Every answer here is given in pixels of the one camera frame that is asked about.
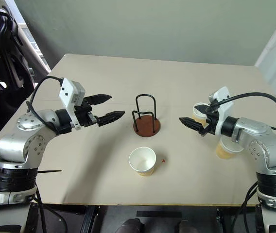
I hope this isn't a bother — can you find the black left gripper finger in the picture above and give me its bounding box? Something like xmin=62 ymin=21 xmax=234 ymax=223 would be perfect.
xmin=96 ymin=111 xmax=125 ymax=127
xmin=83 ymin=94 xmax=112 ymax=106

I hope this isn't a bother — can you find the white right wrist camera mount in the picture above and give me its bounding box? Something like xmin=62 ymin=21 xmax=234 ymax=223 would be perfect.
xmin=207 ymin=86 xmax=235 ymax=136

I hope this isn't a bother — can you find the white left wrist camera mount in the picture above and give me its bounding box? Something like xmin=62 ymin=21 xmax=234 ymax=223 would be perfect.
xmin=58 ymin=77 xmax=86 ymax=130

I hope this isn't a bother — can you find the white and yellow paper cup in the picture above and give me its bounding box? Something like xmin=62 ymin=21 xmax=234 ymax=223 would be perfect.
xmin=128 ymin=146 xmax=157 ymax=178
xmin=215 ymin=137 xmax=244 ymax=160
xmin=191 ymin=102 xmax=212 ymax=123

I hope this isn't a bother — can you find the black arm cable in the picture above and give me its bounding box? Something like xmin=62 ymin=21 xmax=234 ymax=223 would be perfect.
xmin=205 ymin=92 xmax=276 ymax=147
xmin=26 ymin=76 xmax=64 ymax=134

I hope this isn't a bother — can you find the black right body cable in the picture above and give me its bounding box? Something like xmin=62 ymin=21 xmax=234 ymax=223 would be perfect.
xmin=230 ymin=182 xmax=260 ymax=233

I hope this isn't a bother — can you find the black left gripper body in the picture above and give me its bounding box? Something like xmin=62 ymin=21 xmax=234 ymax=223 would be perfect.
xmin=75 ymin=98 xmax=98 ymax=128

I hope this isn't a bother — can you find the black body cable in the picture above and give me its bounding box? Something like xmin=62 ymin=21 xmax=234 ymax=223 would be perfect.
xmin=230 ymin=182 xmax=260 ymax=233
xmin=34 ymin=186 xmax=69 ymax=233

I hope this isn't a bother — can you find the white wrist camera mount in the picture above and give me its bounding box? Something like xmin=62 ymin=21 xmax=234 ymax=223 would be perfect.
xmin=58 ymin=77 xmax=86 ymax=130
xmin=207 ymin=86 xmax=235 ymax=136

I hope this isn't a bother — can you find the black frame equipment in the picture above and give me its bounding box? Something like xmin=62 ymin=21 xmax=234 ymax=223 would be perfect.
xmin=0 ymin=0 xmax=49 ymax=154

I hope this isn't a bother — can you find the wire cup holder stand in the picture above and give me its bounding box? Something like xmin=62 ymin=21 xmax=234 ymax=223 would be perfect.
xmin=131 ymin=94 xmax=162 ymax=138

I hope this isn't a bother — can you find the dark rounded shape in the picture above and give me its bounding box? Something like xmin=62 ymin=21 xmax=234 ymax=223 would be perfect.
xmin=115 ymin=217 xmax=145 ymax=233
xmin=175 ymin=219 xmax=197 ymax=233

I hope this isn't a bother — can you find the black left body cable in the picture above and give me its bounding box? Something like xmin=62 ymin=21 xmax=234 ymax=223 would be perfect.
xmin=34 ymin=186 xmax=69 ymax=233

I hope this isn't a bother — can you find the black tape strip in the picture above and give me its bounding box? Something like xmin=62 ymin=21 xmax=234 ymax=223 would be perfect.
xmin=136 ymin=210 xmax=183 ymax=218

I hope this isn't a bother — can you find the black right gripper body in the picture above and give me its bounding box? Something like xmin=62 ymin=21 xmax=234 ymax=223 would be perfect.
xmin=199 ymin=110 xmax=219 ymax=137

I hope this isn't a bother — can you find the black table frame bracket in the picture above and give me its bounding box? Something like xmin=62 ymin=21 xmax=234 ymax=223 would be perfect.
xmin=215 ymin=207 xmax=234 ymax=233
xmin=80 ymin=205 xmax=100 ymax=233

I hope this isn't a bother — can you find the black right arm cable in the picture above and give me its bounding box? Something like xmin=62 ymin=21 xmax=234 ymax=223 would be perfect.
xmin=205 ymin=92 xmax=276 ymax=147

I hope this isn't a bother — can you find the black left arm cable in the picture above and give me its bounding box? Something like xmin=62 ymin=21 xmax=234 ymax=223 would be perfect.
xmin=26 ymin=76 xmax=64 ymax=134

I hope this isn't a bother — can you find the white slanted rail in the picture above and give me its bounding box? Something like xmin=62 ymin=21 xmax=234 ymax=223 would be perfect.
xmin=13 ymin=14 xmax=52 ymax=74

